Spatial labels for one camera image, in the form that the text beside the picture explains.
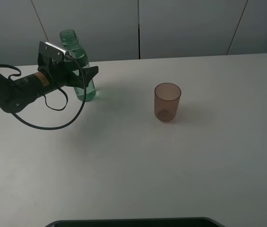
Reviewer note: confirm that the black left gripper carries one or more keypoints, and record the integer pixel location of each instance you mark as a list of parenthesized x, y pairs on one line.
[(60, 75)]

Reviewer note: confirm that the green transparent water bottle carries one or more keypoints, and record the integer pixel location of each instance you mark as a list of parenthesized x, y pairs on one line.
[(70, 41)]

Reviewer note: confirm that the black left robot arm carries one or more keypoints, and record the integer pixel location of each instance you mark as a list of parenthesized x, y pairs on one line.
[(15, 95)]

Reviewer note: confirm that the pink translucent plastic cup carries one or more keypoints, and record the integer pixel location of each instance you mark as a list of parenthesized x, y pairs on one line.
[(166, 101)]

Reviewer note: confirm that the dark tray edge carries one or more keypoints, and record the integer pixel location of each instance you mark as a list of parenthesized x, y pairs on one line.
[(144, 222)]

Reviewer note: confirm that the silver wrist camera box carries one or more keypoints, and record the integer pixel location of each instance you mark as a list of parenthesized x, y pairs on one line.
[(57, 53)]

